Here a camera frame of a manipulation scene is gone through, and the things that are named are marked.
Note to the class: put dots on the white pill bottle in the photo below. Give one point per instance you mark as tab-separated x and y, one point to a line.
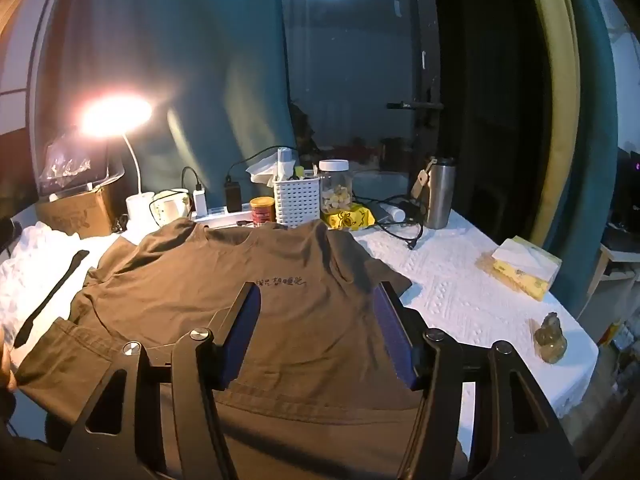
393	212

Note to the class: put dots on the yellow duck snack bag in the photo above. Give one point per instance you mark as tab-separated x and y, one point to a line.
356	218

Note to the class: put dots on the cardboard box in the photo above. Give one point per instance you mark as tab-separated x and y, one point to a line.
88	214

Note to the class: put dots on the red can yellow lid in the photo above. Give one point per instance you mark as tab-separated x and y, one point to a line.
262	209

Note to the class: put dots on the clear jar white lid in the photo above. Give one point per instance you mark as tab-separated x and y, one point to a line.
335	185

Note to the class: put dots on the white desk lamp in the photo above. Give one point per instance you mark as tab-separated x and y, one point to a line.
120	114

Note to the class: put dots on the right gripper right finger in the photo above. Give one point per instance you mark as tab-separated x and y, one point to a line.
402	330

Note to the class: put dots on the brown t-shirt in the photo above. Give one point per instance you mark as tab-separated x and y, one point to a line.
280	309

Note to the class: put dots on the white tissue bundle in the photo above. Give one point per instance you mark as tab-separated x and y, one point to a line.
264	171

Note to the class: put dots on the white perforated basket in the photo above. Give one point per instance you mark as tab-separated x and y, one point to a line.
297	201

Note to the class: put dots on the teal curtain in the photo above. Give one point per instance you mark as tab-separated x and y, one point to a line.
581	170

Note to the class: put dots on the white power strip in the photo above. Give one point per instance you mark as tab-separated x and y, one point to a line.
221	218

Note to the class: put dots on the white charger plug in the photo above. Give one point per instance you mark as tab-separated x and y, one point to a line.
199	200

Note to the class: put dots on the stainless steel tumbler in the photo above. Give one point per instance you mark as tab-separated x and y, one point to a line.
441	174

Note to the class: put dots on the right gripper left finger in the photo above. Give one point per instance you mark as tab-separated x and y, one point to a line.
225	350

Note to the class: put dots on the small green figurine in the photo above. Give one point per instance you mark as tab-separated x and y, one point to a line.
550	342

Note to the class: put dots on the black charger adapter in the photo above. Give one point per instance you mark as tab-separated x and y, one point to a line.
233	195

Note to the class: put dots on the tablet with plastic wrap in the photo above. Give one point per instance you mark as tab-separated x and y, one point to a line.
73	163

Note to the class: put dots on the yellow tissue box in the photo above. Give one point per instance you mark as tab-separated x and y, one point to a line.
530	268

